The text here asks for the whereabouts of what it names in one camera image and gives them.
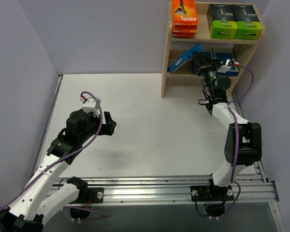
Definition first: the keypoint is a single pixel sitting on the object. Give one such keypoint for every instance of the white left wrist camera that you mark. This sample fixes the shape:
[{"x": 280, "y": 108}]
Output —
[{"x": 90, "y": 106}]

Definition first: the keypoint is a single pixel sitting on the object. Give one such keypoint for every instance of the Harry's razor box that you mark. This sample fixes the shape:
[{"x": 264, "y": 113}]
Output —
[
  {"x": 224, "y": 54},
  {"x": 184, "y": 58}
]

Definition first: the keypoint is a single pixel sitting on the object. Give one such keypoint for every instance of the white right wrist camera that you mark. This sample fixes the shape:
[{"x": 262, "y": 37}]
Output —
[{"x": 227, "y": 65}]

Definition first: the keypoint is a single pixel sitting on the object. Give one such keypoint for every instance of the orange styler box back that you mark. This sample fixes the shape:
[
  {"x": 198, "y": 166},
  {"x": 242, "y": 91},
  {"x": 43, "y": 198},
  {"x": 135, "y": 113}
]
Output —
[{"x": 184, "y": 13}]

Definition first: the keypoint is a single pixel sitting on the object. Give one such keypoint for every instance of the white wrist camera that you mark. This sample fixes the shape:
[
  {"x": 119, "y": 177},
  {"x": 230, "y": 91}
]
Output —
[
  {"x": 227, "y": 65},
  {"x": 90, "y": 106}
]

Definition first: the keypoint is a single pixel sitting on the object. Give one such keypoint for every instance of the orange styler box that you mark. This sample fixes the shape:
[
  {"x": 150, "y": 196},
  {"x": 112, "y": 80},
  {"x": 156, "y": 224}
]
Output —
[
  {"x": 184, "y": 13},
  {"x": 183, "y": 35}
]

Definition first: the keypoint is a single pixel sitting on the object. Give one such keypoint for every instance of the wooden shelf unit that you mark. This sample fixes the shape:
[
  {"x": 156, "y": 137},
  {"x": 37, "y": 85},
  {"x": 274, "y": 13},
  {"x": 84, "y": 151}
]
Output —
[{"x": 243, "y": 50}]

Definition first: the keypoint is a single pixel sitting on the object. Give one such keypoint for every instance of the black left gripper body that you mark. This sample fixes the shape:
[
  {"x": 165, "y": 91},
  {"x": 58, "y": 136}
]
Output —
[{"x": 106, "y": 124}]

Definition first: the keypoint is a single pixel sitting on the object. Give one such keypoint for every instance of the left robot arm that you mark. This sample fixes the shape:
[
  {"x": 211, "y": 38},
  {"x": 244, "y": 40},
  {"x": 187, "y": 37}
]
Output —
[{"x": 30, "y": 211}]

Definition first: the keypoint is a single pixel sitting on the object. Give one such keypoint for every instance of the black green GilletteLabs box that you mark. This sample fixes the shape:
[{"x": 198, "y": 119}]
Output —
[
  {"x": 221, "y": 21},
  {"x": 248, "y": 24}
]

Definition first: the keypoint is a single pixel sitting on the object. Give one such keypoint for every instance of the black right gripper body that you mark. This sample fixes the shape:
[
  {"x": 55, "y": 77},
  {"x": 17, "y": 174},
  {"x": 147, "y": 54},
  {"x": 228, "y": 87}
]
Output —
[{"x": 208, "y": 66}]

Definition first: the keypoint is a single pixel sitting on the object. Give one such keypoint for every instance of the orange Gillette Fusion5 box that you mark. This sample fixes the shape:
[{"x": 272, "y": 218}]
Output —
[{"x": 184, "y": 28}]

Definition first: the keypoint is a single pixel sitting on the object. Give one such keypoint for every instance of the aluminium rail base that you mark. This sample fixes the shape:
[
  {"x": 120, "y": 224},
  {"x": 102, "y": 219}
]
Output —
[{"x": 176, "y": 189}]

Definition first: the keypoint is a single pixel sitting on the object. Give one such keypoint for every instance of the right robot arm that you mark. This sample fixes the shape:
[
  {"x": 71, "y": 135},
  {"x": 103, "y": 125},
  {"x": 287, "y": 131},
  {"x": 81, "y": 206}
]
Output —
[{"x": 243, "y": 143}]

